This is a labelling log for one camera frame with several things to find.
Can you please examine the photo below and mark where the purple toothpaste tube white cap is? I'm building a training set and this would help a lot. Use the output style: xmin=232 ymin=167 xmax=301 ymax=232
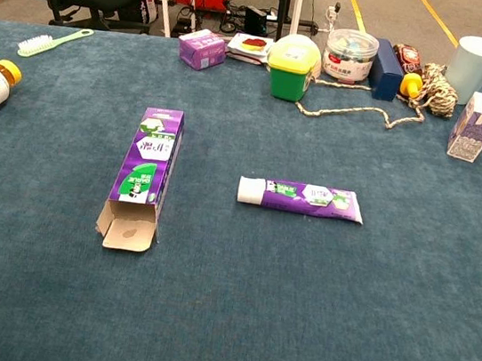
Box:
xmin=236 ymin=173 xmax=368 ymax=226

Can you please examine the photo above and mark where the purple toothpaste carton box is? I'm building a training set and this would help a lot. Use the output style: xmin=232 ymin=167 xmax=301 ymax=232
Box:
xmin=92 ymin=100 xmax=188 ymax=257

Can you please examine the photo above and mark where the green yellow lidded container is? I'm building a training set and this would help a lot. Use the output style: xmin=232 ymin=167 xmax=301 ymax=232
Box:
xmin=261 ymin=40 xmax=322 ymax=105

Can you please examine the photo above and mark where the small purple tissue pack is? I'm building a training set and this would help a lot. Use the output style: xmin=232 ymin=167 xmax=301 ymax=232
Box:
xmin=174 ymin=25 xmax=230 ymax=75

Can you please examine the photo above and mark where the black box on floor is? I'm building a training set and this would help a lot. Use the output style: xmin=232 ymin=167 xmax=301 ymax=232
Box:
xmin=242 ymin=4 xmax=270 ymax=36

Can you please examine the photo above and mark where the dark blue long box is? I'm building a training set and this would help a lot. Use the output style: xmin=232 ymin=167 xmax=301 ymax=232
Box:
xmin=364 ymin=36 xmax=410 ymax=104

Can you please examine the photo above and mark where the sauce bottle yellow nozzle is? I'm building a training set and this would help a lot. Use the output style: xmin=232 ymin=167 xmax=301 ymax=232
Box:
xmin=386 ymin=42 xmax=430 ymax=100

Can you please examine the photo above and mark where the snack packet with red cake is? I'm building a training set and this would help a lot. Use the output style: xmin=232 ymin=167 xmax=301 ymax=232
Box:
xmin=225 ymin=30 xmax=276 ymax=67

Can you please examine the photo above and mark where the blue felt table cover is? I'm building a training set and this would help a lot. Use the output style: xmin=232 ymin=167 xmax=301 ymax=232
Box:
xmin=0 ymin=5 xmax=482 ymax=361

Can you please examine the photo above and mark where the clear jar of clips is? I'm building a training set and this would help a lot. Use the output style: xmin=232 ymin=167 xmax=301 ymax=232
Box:
xmin=320 ymin=26 xmax=382 ymax=89

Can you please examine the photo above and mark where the white power strip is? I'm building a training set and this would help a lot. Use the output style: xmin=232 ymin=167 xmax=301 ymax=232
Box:
xmin=323 ymin=0 xmax=342 ymax=36

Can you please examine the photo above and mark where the purple white milk carton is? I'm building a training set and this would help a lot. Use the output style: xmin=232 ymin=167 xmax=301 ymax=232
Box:
xmin=446 ymin=89 xmax=482 ymax=164

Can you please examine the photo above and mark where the light green scrub brush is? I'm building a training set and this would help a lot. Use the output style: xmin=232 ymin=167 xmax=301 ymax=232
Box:
xmin=16 ymin=19 xmax=96 ymax=67

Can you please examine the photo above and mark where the pale blue pitcher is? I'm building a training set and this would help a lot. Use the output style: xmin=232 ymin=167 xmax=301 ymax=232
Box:
xmin=441 ymin=32 xmax=482 ymax=108

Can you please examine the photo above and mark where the beige braided rope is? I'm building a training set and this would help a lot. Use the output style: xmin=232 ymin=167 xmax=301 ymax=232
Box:
xmin=293 ymin=44 xmax=463 ymax=140

